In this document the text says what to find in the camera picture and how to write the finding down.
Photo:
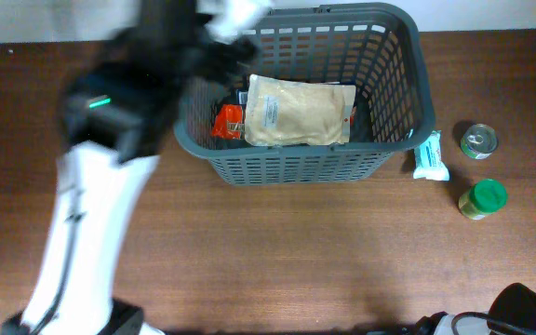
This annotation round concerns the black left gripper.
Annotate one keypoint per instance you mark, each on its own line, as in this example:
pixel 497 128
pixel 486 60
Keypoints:
pixel 218 60

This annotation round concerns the orange spaghetti packet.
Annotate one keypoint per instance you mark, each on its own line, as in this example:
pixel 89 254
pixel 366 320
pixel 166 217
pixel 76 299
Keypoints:
pixel 227 122

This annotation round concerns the clear bag of rice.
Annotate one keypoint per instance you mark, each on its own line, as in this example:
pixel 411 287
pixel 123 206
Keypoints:
pixel 263 91

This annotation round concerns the grey plastic mesh basket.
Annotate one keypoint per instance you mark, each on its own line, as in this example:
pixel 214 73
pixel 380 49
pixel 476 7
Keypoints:
pixel 374 47

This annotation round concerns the tin can with pull tab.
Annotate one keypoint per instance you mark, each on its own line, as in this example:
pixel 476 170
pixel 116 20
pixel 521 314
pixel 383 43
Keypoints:
pixel 479 141

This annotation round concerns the green lid glass jar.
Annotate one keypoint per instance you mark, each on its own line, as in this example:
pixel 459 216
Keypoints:
pixel 483 199

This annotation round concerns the blue cardboard food box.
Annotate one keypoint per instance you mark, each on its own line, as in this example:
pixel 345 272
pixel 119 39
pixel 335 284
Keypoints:
pixel 242 97

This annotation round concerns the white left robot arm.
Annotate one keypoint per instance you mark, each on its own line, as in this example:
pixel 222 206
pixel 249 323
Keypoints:
pixel 94 201

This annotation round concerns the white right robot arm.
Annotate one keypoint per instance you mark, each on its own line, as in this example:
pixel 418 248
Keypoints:
pixel 512 313

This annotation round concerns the green white tissue pack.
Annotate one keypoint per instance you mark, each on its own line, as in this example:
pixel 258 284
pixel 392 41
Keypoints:
pixel 428 160

